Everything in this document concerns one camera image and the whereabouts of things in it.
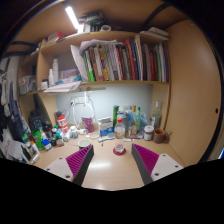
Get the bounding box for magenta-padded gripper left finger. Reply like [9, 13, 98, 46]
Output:
[43, 144, 96, 187]

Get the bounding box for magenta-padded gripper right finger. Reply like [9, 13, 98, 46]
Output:
[131, 143, 184, 186]

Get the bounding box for clear red-capped drink bottle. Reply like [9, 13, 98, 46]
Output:
[114, 117, 126, 154]

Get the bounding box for brown mug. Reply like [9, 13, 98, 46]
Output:
[153, 128, 173, 145]

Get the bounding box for white-lidded brown jar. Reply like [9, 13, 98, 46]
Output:
[143, 125, 155, 142]

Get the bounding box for green plastic bottle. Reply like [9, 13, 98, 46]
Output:
[31, 128, 45, 151]

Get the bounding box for small white bottle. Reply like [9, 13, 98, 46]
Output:
[69, 125, 79, 139]

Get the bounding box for red white canister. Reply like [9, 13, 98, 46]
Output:
[55, 110, 69, 134]

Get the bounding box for clear glass bottle white cap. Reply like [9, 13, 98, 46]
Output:
[151, 100, 163, 131]

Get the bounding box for blue plastic bag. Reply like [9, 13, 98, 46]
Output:
[139, 111, 153, 128]

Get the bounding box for flat round red coaster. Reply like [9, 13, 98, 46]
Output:
[112, 147, 127, 157]

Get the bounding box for magenta pouch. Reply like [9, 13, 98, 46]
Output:
[81, 116, 95, 134]

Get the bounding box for yellow-capped clear bottle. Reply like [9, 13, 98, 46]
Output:
[129, 105, 138, 137]

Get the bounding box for black bag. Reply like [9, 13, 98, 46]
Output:
[28, 109, 44, 133]

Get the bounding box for light blue brush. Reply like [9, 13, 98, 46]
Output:
[97, 135, 116, 144]

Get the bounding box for green-capped slim bottle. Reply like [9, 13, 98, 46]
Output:
[135, 106, 142, 134]

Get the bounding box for blue white carton box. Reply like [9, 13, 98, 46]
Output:
[97, 116, 115, 138]

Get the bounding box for grey plastic jug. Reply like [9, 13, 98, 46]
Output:
[118, 109, 130, 129]

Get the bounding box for tall green bottle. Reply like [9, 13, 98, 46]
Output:
[112, 105, 120, 129]

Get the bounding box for hanging dark clothes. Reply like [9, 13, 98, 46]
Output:
[0, 56, 26, 144]

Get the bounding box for wooden shelf unit with books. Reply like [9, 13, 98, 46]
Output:
[16, 11, 171, 101]

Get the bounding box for white tube light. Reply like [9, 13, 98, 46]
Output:
[64, 5, 81, 31]

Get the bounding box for white tape ring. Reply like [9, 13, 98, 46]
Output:
[87, 131, 101, 139]

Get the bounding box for white wall power strip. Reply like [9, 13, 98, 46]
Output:
[70, 96, 90, 105]

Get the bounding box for white cable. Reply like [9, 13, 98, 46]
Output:
[68, 91, 101, 139]

